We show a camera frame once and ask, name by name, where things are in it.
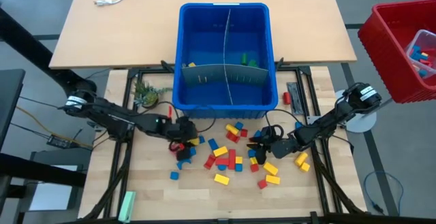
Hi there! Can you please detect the potted succulent plant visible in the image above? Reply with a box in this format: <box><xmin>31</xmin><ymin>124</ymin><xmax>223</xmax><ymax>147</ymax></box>
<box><xmin>133</xmin><ymin>80</ymin><xmax>173</xmax><ymax>108</ymax></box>

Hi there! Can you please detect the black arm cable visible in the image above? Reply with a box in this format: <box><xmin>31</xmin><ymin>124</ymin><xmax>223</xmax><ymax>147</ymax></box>
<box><xmin>149</xmin><ymin>100</ymin><xmax>218</xmax><ymax>135</ymax></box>
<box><xmin>264</xmin><ymin>109</ymin><xmax>304</xmax><ymax>140</ymax></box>

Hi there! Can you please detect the blue plastic bin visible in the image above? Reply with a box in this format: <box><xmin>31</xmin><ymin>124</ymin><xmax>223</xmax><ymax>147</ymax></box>
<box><xmin>172</xmin><ymin>1</ymin><xmax>279</xmax><ymax>120</ymax></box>

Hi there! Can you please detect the small black electronics box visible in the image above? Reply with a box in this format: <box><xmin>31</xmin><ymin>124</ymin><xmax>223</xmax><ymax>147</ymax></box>
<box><xmin>46</xmin><ymin>133</ymin><xmax>73</xmax><ymax>149</ymax></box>

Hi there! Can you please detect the red plastic crate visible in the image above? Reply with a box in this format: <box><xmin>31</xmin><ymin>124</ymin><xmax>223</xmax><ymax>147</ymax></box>
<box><xmin>357</xmin><ymin>0</ymin><xmax>436</xmax><ymax>104</ymax></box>

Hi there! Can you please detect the black diagonal beam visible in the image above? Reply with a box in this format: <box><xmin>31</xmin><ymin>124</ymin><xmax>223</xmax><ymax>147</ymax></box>
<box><xmin>0</xmin><ymin>5</ymin><xmax>98</xmax><ymax>95</ymax></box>

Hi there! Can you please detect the grey cabinet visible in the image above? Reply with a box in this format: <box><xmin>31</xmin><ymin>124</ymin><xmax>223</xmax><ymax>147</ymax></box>
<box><xmin>20</xmin><ymin>147</ymin><xmax>86</xmax><ymax>218</ymax></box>

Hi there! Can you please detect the mint green foam block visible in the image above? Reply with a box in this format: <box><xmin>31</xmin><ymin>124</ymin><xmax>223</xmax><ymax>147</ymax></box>
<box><xmin>117</xmin><ymin>190</ymin><xmax>137</xmax><ymax>223</ymax></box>

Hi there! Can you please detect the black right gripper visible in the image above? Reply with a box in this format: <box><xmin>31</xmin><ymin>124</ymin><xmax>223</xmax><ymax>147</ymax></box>
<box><xmin>250</xmin><ymin>124</ymin><xmax>297</xmax><ymax>165</ymax></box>

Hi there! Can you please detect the small blue toy block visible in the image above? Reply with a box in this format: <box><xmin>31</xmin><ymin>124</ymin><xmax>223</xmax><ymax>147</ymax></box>
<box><xmin>409</xmin><ymin>45</ymin><xmax>429</xmax><ymax>61</ymax></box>

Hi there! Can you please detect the black horizontal beam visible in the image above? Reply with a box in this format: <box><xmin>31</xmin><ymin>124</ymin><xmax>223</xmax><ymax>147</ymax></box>
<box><xmin>0</xmin><ymin>152</ymin><xmax>88</xmax><ymax>188</ymax></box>

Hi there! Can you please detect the dark grey slotted rail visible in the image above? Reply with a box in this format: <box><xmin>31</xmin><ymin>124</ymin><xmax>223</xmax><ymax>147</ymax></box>
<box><xmin>287</xmin><ymin>82</ymin><xmax>304</xmax><ymax>116</ymax></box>

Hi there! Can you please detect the blue cable loop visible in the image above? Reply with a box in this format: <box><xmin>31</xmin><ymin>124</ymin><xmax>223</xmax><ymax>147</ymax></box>
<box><xmin>362</xmin><ymin>170</ymin><xmax>405</xmax><ymax>215</ymax></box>

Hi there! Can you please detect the blue arch block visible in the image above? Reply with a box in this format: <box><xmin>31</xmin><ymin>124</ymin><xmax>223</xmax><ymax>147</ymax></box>
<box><xmin>176</xmin><ymin>158</ymin><xmax>193</xmax><ymax>171</ymax></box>

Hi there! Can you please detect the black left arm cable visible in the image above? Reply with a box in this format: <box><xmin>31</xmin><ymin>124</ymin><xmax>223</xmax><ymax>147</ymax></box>
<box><xmin>149</xmin><ymin>100</ymin><xmax>218</xmax><ymax>135</ymax></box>

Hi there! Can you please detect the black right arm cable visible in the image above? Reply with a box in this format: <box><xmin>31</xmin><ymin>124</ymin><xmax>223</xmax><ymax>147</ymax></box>
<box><xmin>264</xmin><ymin>109</ymin><xmax>304</xmax><ymax>140</ymax></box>

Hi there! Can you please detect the white round stand base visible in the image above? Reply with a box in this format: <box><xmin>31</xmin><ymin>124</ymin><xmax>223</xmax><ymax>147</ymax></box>
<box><xmin>335</xmin><ymin>89</ymin><xmax>377</xmax><ymax>134</ymax></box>

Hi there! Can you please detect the yellow floor cable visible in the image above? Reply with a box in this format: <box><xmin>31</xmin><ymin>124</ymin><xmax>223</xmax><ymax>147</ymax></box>
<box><xmin>15</xmin><ymin>104</ymin><xmax>93</xmax><ymax>149</ymax></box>

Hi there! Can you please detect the clear plastic container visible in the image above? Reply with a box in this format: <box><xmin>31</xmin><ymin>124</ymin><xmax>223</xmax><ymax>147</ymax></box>
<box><xmin>404</xmin><ymin>29</ymin><xmax>436</xmax><ymax>80</ymax></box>

